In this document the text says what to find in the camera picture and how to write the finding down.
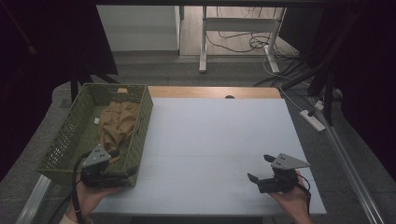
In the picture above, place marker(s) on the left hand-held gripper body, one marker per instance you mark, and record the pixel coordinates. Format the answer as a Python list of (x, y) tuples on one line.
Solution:
[(97, 157)]

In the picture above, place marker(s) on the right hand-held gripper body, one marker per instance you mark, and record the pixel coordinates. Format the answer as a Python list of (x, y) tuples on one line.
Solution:
[(284, 174)]

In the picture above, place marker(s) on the tan cloth garment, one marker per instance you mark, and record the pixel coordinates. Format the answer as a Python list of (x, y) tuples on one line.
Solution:
[(118, 124)]

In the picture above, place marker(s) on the green perforated plastic basket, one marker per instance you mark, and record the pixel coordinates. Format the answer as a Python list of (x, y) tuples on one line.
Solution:
[(71, 133)]

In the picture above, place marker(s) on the person's right hand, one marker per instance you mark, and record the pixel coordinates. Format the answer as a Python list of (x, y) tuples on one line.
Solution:
[(292, 201)]

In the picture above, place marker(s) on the person's left hand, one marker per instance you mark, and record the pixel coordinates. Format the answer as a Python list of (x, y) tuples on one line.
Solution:
[(87, 196)]

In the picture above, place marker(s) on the small white tag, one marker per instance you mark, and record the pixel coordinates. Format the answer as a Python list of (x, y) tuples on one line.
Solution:
[(96, 120)]

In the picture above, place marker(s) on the white table board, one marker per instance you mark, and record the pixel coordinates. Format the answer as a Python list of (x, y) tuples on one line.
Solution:
[(218, 133)]

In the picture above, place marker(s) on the white power strip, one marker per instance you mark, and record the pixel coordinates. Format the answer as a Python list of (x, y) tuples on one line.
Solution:
[(313, 120)]

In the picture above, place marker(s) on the black stand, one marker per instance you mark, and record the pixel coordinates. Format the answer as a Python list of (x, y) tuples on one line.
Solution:
[(328, 102)]

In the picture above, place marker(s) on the dark curtain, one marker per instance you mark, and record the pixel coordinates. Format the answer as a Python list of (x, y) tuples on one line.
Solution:
[(367, 77), (37, 62)]

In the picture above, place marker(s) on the white cabinet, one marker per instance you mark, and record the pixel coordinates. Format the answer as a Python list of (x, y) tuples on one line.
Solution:
[(137, 28)]

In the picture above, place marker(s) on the aluminium rail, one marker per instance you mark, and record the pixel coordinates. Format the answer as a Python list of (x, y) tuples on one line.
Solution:
[(32, 202), (351, 174)]

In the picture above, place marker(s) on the white desk frame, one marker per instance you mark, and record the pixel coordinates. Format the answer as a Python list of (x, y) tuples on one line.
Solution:
[(204, 37)]

